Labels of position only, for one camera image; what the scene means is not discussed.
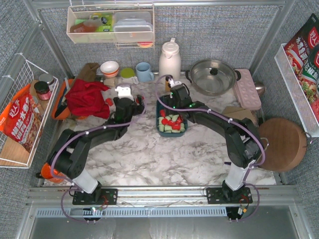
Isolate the teal storage basket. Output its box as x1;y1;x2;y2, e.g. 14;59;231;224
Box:
156;100;188;137

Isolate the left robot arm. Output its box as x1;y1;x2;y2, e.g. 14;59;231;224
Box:
46;85;145;206

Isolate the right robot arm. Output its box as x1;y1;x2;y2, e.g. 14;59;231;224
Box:
157;75;266;205

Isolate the orange juice bottle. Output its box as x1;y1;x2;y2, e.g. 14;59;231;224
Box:
165;76;170;92

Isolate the green lidded cup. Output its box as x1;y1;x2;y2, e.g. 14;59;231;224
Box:
120;68;139;85

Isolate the white thermos jug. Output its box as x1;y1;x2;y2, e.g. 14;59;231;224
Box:
159;37;181;81

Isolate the steel pot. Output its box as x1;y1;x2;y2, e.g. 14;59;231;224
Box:
185;59;241;97

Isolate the blue mug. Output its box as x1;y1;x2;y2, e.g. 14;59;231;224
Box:
136;62;155;83

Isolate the red cloth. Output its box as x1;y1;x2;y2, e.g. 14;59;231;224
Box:
65;79;110;119

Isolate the white orange bowl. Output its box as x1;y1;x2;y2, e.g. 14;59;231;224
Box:
100;61;119;77

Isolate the olive brown cloth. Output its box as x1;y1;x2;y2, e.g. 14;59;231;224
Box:
77;63;100;82

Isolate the orange tray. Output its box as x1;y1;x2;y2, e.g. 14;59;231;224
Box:
51;79;87;120

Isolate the brown cardboard sheet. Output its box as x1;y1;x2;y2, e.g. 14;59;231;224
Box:
222;106;258;125

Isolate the black knife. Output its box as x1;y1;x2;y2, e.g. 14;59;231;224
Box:
54;104;67;118

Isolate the pink egg tray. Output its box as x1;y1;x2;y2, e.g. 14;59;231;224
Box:
234;68;261;111

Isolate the clear plastic food box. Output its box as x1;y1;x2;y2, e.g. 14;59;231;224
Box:
113;11;153;43

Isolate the dark lid jar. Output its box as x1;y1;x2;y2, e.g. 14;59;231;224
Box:
34;81;51;101

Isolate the metal lid jar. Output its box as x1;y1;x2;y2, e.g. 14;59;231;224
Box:
39;73;55;91

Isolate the green drink bottle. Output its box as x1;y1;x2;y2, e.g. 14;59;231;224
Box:
89;13;114;32

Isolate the orange mug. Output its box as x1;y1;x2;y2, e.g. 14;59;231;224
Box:
35;163;64;184

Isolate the red snack bag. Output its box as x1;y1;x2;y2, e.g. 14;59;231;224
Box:
0;84;42;152

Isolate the round wooden board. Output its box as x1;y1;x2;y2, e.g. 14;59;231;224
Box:
258;118;307;172

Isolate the white mesh rack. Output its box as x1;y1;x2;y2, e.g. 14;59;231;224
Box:
274;43;319;137

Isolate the red seasoning packet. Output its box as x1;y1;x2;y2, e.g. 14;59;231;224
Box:
284;13;319;120

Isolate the clear wall shelf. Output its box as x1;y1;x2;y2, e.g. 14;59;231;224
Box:
66;4;155;48

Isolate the white wire basket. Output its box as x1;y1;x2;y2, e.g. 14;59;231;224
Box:
0;56;59;168

